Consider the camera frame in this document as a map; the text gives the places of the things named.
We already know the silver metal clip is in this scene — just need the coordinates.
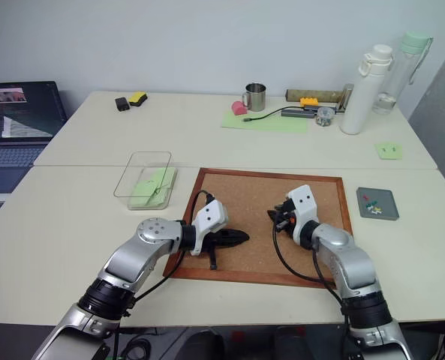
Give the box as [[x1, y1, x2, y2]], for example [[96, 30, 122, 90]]
[[336, 83, 355, 114]]

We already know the clear bottle green lid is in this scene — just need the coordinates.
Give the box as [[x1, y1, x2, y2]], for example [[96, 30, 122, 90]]
[[371, 31, 434, 116]]

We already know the green sticky note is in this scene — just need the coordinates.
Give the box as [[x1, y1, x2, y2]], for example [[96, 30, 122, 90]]
[[130, 178, 173, 209], [374, 141, 403, 161], [143, 167, 179, 191]]

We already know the black usb cable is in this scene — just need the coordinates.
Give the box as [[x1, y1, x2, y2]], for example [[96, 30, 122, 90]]
[[243, 106, 302, 124]]

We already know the dark open laptop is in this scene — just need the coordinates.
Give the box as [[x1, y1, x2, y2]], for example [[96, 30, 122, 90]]
[[0, 80, 68, 169]]

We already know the black floor cable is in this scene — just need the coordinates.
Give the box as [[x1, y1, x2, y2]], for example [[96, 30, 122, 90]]
[[122, 328, 161, 360]]

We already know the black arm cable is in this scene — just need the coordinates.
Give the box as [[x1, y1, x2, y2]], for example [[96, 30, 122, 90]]
[[271, 220, 354, 360], [111, 190, 215, 360]]

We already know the metal mug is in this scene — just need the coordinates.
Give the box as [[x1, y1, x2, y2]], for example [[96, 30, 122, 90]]
[[241, 82, 267, 113]]

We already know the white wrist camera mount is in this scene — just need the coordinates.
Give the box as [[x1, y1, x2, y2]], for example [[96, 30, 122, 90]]
[[286, 184, 319, 245], [190, 199, 230, 257]]

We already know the grey square tray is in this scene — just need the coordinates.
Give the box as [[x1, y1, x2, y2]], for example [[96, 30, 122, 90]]
[[356, 186, 400, 221]]

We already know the large green paper sheet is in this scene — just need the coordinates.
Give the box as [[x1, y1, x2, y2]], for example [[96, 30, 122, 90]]
[[221, 107, 308, 134]]

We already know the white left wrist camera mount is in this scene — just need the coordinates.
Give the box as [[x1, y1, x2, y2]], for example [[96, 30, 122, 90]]
[[190, 199, 230, 257]]

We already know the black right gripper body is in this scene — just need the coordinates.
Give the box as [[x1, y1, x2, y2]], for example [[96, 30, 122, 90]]
[[275, 200, 299, 236]]

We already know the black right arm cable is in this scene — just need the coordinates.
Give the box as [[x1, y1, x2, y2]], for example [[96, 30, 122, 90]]
[[271, 220, 354, 360]]

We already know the wood framed cork board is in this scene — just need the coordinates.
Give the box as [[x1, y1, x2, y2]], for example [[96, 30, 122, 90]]
[[162, 167, 354, 290]]

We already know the white water bottle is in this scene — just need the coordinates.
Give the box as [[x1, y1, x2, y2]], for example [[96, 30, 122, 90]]
[[339, 43, 395, 135]]

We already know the round clear pushpin jar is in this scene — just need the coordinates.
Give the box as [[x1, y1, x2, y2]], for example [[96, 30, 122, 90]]
[[316, 106, 336, 128]]

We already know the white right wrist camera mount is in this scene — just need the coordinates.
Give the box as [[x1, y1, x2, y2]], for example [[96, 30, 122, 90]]
[[286, 184, 319, 245]]

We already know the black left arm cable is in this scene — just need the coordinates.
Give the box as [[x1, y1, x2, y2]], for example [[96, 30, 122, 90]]
[[111, 190, 215, 360]]

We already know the clear plastic box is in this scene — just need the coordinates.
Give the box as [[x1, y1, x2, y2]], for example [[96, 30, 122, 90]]
[[113, 151, 179, 212]]

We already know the yellow black board eraser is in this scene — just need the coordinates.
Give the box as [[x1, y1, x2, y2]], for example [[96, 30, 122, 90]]
[[128, 91, 149, 108]]

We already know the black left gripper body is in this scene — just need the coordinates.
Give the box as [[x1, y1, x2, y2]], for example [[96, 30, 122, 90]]
[[201, 229, 230, 253]]

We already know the grey usb hub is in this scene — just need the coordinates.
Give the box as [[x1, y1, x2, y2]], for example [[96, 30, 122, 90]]
[[280, 106, 320, 120]]

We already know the rolled cork sheet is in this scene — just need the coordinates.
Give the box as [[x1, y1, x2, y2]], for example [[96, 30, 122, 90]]
[[286, 88, 346, 104]]

